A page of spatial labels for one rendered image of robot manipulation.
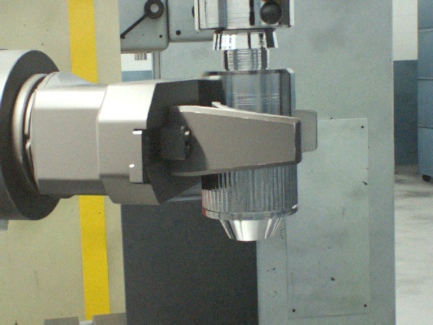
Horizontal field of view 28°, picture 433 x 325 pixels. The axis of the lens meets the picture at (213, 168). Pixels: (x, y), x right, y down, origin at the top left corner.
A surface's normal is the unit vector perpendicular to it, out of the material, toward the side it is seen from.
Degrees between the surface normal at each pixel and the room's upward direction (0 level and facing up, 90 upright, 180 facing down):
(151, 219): 90
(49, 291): 90
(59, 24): 90
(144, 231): 90
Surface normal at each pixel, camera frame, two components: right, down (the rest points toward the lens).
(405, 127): 0.19, 0.11
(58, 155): -0.24, 0.13
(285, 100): 0.77, 0.05
